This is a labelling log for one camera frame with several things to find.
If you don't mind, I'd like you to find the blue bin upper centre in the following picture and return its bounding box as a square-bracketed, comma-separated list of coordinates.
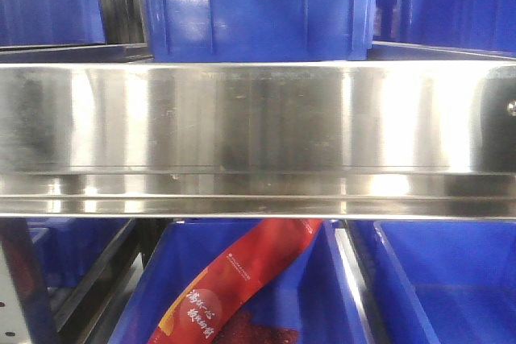
[144, 0, 375, 62]

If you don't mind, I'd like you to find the blue bin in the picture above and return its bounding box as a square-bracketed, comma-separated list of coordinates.
[144, 0, 375, 62]
[1, 0, 106, 46]
[27, 217, 128, 288]
[373, 0, 515, 56]
[108, 218, 367, 343]
[350, 221, 515, 343]

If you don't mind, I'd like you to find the blue bin lower centre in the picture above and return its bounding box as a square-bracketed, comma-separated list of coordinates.
[108, 218, 367, 343]

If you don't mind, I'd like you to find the blue bin lower left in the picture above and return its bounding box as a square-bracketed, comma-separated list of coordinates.
[27, 217, 128, 288]

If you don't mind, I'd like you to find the blue bin lower right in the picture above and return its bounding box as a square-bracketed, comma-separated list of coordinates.
[350, 221, 515, 343]

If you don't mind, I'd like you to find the blue bin upper right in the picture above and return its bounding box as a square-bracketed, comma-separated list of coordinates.
[373, 0, 515, 56]

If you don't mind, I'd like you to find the blue bin upper left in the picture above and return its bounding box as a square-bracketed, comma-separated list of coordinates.
[1, 0, 106, 46]

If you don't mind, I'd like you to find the red snack package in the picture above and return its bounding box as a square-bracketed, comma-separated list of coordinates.
[148, 218, 323, 343]

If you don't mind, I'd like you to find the grey perforated shelf upright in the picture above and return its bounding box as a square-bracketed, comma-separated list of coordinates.
[1, 247, 31, 343]

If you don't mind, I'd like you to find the stainless steel shelf rail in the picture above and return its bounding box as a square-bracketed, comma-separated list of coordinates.
[1, 60, 515, 220]

